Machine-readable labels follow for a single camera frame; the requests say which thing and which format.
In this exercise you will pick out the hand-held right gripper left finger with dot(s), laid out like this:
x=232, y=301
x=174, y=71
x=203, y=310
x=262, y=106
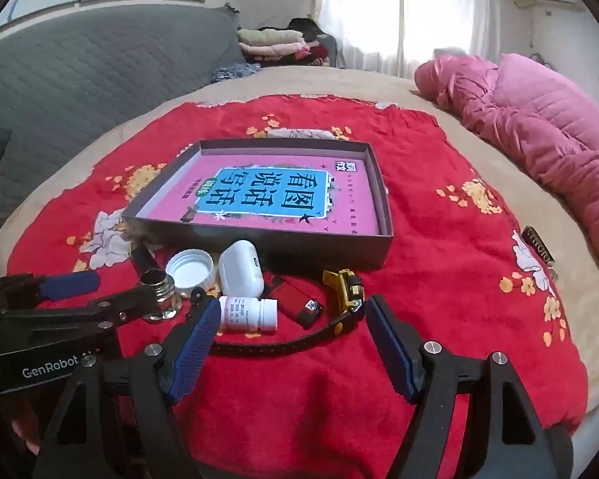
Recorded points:
x=194, y=349

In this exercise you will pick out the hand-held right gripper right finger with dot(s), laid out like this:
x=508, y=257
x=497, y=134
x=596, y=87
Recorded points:
x=389, y=349

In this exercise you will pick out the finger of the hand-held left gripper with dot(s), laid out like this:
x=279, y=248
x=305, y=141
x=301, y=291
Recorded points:
x=120, y=309
x=70, y=284

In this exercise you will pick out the metal threaded fitting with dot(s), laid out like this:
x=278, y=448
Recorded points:
x=159, y=284

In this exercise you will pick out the black and gold case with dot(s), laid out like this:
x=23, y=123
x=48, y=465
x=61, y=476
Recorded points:
x=142, y=259

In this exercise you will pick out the white pill bottle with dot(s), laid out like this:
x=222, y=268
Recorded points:
x=259, y=314

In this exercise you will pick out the white plastic lid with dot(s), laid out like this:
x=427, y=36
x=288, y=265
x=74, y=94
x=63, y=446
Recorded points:
x=189, y=269

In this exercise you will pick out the white earbuds case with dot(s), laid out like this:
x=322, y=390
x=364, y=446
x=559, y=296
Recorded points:
x=239, y=269

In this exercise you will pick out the grey cardboard box tray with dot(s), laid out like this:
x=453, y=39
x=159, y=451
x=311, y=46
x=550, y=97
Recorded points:
x=179, y=232

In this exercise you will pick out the red lighter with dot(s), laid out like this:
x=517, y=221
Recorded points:
x=292, y=302

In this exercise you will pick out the brown blanket label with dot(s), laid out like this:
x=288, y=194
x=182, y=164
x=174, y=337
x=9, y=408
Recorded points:
x=538, y=247

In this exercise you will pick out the red floral blanket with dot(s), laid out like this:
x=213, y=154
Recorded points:
x=454, y=159

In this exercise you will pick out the pink book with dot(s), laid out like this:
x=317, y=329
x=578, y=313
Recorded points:
x=279, y=162

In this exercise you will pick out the grey quilted headboard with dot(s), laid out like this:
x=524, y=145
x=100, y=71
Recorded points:
x=80, y=75

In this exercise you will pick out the blue patterned cloth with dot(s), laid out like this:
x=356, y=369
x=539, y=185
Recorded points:
x=232, y=72

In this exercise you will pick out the pink quilt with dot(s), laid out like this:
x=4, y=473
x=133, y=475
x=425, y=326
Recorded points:
x=529, y=110

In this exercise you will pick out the stack of folded clothes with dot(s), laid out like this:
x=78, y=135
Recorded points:
x=274, y=42

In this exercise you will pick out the white curtain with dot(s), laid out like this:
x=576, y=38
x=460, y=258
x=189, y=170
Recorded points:
x=419, y=10

